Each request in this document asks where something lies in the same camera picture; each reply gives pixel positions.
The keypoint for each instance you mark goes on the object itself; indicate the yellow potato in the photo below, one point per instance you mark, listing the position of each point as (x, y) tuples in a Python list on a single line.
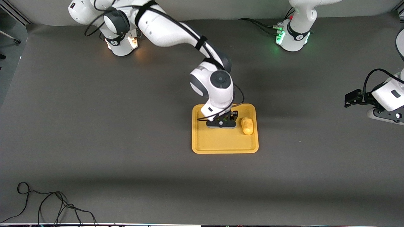
[(247, 126)]

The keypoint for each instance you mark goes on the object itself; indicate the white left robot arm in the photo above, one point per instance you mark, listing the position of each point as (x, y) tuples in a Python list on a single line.
[(296, 34)]

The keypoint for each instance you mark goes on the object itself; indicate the yellow plastic tray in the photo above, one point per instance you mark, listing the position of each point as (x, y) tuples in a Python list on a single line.
[(221, 142)]

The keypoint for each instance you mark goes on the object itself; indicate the dark grey table mat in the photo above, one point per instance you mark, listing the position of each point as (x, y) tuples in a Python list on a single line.
[(126, 126)]

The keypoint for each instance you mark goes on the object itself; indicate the thin grey metal rod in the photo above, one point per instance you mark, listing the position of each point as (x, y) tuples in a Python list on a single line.
[(12, 38)]

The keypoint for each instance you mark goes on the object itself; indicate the aluminium frame rail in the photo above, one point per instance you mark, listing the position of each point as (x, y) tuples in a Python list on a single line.
[(19, 15), (401, 12)]

